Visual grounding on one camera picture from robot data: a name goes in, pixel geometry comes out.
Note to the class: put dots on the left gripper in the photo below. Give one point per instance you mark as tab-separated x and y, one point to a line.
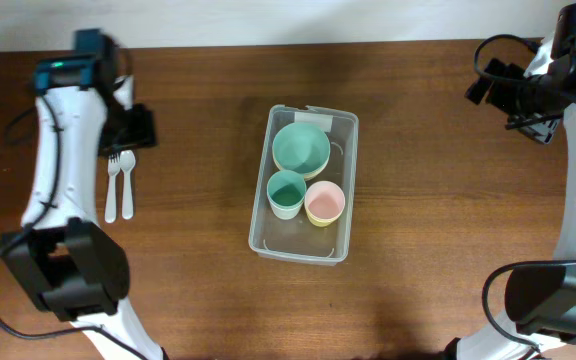
147	138

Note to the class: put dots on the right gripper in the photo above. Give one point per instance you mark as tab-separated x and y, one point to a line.
539	129

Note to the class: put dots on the white plastic spoon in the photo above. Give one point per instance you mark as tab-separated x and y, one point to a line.
127	163

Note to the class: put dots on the white plastic fork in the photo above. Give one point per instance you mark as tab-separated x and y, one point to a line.
110	213

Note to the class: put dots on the green cup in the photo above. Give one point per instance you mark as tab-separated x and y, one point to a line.
286	189

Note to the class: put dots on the green bowl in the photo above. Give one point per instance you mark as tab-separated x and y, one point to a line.
301	147

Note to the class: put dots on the cream white cup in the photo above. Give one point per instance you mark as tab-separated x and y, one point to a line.
286	212

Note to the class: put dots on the pink cup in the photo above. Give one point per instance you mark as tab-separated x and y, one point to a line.
324	199

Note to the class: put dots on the yellow cup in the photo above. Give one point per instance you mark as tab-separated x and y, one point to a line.
321	222

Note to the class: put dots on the yellow bowl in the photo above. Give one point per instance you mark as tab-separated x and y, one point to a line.
307	176

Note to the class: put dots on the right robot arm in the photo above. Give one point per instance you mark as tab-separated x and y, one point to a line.
531	305

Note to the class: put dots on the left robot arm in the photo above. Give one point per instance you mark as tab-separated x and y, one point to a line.
65	263

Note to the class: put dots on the clear plastic container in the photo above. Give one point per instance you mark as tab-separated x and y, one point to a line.
297	239

